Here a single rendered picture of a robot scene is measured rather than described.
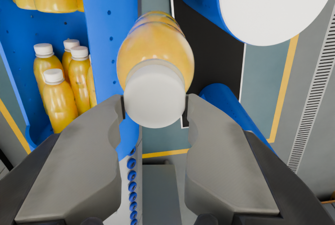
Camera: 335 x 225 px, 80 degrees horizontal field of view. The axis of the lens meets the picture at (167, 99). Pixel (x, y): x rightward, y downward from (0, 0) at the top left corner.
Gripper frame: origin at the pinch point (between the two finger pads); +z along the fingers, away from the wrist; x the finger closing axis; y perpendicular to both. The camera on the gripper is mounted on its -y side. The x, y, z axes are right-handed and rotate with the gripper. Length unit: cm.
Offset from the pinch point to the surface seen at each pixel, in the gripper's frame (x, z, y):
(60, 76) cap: -22.7, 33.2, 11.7
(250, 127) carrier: 50, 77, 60
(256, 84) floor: 86, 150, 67
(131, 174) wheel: -12, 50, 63
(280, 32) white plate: 32, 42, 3
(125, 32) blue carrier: -6.1, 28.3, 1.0
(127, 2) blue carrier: -5.3, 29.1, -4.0
